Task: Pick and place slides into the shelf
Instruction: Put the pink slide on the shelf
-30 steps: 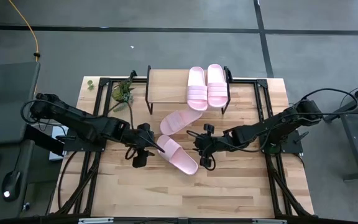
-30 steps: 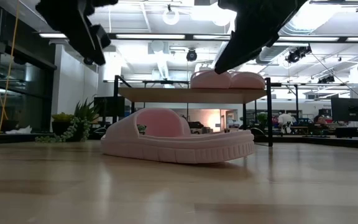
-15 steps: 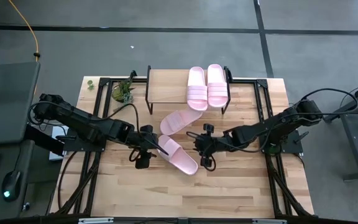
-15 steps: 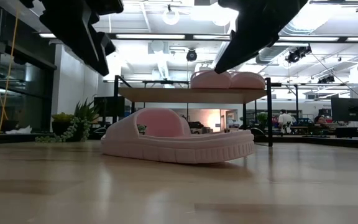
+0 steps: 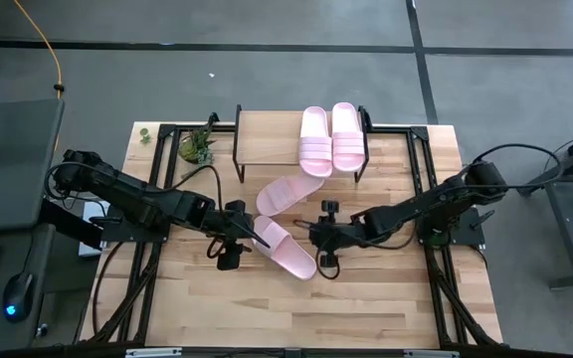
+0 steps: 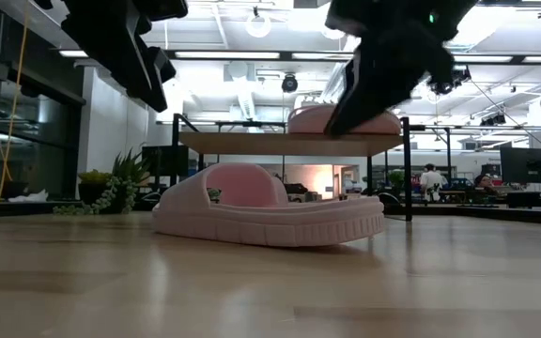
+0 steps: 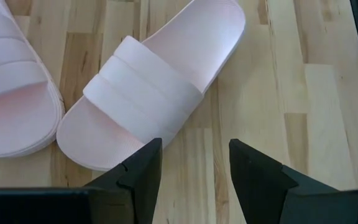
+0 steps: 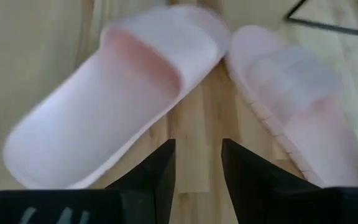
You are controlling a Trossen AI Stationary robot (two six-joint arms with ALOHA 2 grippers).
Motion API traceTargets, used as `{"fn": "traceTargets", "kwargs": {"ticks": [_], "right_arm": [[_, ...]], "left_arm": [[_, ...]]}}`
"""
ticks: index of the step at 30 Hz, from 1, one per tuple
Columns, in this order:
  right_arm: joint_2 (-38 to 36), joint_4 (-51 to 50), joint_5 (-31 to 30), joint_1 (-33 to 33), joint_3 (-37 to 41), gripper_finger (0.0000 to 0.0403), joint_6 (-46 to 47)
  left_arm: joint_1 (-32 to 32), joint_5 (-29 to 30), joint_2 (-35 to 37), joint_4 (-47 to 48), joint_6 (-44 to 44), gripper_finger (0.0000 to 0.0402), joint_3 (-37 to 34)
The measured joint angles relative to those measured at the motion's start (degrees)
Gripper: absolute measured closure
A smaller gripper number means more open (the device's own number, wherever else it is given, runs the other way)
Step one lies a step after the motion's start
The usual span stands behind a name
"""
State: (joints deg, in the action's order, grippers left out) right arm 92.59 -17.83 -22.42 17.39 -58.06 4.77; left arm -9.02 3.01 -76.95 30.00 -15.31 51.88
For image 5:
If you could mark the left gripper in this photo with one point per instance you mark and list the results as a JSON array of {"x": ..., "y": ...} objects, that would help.
[{"x": 234, "y": 229}]

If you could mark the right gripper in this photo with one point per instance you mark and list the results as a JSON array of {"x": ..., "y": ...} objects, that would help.
[{"x": 336, "y": 233}]

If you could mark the pink rubber slide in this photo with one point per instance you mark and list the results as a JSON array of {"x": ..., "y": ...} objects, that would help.
[
  {"x": 347, "y": 136},
  {"x": 289, "y": 253},
  {"x": 315, "y": 141},
  {"x": 286, "y": 194}
]

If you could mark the potted succulent plant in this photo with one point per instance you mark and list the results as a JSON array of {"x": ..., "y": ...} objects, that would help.
[{"x": 196, "y": 148}]

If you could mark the small green leaf sprig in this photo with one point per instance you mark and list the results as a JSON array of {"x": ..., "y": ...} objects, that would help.
[{"x": 145, "y": 135}]

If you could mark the white box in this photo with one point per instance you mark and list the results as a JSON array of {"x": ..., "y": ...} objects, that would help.
[{"x": 92, "y": 211}]

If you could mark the small metal knob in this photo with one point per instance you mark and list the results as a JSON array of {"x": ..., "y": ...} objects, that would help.
[{"x": 42, "y": 329}]

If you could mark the black computer mouse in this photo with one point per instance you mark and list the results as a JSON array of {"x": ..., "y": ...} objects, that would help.
[{"x": 18, "y": 296}]

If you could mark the dark grey monitor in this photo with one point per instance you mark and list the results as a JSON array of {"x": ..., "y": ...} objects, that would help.
[{"x": 13, "y": 159}]

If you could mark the grey metal desk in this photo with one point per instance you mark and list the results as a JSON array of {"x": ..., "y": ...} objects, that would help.
[{"x": 572, "y": 238}]

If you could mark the wooden shelf with black frame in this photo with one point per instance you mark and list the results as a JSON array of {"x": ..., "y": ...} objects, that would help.
[{"x": 266, "y": 136}]

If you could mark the black frame clamp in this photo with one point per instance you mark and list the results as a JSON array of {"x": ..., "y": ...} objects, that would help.
[
  {"x": 367, "y": 119},
  {"x": 212, "y": 119}
]

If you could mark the black aluminium table frame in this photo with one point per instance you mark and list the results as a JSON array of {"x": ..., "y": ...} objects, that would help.
[{"x": 165, "y": 130}]

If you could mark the silver metal bracket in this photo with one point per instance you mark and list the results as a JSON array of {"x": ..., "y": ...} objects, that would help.
[
  {"x": 431, "y": 354},
  {"x": 153, "y": 352}
]

